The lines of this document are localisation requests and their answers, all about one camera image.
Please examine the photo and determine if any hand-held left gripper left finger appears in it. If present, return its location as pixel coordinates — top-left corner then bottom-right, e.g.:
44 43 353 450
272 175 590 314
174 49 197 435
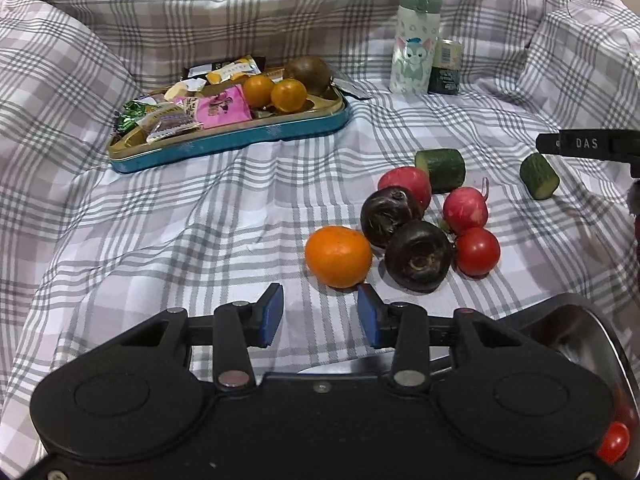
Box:
119 282 285 394

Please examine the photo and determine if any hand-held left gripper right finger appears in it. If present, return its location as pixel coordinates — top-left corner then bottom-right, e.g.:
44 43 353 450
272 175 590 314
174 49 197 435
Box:
356 283 527 395

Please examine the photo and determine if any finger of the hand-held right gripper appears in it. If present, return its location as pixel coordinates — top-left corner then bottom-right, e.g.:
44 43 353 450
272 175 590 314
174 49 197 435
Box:
535 132 561 156

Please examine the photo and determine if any cucumber piece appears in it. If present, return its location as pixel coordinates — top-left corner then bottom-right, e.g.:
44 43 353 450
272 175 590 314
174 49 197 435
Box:
519 152 560 201
414 148 466 194

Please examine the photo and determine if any large orange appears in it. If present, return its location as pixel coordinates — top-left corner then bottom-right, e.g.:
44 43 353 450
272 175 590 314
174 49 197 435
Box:
305 226 373 289

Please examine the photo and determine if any dark purple round root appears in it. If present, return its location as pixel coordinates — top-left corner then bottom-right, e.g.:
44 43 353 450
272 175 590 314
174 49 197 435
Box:
384 220 456 293
360 186 425 249

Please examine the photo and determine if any red radish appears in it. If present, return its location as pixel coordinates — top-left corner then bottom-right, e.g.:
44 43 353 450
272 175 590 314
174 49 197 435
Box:
377 166 432 213
442 177 491 235

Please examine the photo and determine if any red tomato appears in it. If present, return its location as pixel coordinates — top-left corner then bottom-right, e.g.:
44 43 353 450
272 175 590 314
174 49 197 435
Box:
454 227 501 278
597 421 631 465

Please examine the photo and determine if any steel bowl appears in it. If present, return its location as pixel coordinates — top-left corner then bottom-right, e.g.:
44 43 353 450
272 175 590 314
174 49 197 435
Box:
298 292 640 467

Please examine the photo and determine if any small dark jar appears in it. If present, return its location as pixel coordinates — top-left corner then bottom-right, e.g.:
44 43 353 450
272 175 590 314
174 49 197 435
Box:
428 38 463 96

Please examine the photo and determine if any cartoon print water bottle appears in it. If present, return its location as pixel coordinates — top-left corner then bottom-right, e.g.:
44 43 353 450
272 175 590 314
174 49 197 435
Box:
389 0 443 95

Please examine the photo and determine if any teal tin tray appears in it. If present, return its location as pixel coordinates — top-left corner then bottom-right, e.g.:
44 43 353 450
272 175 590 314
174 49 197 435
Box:
106 66 349 175

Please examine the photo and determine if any dark foil wrapper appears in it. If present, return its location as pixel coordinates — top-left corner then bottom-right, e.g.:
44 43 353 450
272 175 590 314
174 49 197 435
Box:
332 76 372 101

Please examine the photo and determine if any clear brown cookie packet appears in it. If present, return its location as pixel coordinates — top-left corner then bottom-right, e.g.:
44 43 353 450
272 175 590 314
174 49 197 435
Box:
146 112 203 144

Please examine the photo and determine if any pink snack packet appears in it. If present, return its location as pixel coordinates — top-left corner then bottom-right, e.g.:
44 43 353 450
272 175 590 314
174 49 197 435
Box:
194 84 252 129

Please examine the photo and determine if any small orange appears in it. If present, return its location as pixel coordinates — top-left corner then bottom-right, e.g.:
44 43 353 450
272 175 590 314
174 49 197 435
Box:
242 74 277 109
270 78 308 113

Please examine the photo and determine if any beige snack packet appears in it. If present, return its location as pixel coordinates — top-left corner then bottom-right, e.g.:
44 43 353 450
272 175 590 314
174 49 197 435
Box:
137 102 186 128

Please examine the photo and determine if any white candy wrapper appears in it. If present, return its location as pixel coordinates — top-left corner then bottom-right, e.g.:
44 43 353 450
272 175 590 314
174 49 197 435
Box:
165 77 207 102

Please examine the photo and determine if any brown round fruit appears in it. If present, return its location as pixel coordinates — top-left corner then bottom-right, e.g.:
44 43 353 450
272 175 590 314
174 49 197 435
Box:
283 56 333 97

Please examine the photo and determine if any cream yellow pastry packet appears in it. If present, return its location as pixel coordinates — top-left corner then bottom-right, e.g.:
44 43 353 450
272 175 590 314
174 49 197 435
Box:
206 58 259 85

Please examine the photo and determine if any black snack packet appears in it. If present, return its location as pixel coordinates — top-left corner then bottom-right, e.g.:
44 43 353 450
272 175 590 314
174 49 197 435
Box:
185 56 266 81

